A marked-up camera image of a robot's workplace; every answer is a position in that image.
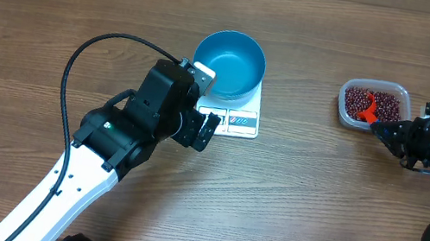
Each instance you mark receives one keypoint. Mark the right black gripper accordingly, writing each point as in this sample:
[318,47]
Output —
[397,142]

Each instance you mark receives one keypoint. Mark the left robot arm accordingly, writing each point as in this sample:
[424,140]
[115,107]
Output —
[112,140]

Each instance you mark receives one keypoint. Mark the red measuring scoop blue handle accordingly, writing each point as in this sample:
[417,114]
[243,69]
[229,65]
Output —
[368,115]

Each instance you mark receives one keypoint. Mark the blue metal bowl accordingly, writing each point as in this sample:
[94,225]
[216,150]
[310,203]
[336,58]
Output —
[237,60]

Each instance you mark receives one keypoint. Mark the white digital kitchen scale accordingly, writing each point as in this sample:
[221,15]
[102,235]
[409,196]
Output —
[239,117]

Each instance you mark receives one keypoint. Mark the red beans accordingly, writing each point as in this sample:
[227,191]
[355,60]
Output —
[358,100]

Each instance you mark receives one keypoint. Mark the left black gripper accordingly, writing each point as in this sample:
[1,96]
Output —
[195,120]

